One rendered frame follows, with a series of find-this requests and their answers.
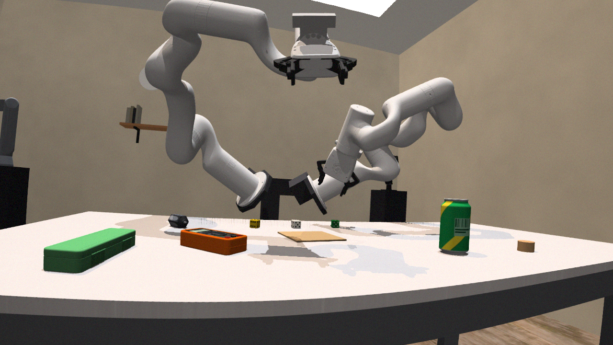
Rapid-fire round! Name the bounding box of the orange multimeter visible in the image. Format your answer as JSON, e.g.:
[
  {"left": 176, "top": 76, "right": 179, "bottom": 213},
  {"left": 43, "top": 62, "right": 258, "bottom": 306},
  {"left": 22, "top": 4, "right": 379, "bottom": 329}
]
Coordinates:
[{"left": 180, "top": 228, "right": 247, "bottom": 255}]

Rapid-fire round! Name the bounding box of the brown cylinder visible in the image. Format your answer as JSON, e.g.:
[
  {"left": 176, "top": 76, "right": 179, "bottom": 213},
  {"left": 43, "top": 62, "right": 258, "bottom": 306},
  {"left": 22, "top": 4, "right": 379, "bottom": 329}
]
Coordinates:
[{"left": 517, "top": 240, "right": 535, "bottom": 253}]

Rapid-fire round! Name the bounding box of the green pencil case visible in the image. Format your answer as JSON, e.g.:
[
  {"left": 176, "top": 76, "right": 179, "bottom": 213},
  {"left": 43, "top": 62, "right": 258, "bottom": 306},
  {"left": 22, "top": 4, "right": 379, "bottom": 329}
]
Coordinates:
[{"left": 43, "top": 228, "right": 136, "bottom": 273}]

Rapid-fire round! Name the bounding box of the green soda can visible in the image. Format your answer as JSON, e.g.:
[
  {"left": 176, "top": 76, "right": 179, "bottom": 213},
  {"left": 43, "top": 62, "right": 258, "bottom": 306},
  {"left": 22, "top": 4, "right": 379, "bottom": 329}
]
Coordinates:
[{"left": 439, "top": 198, "right": 471, "bottom": 255}]

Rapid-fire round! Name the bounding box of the tan flat mat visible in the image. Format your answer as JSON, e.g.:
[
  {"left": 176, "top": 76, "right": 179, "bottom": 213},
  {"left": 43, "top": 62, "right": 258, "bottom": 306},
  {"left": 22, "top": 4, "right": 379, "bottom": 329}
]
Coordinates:
[{"left": 277, "top": 231, "right": 347, "bottom": 242}]

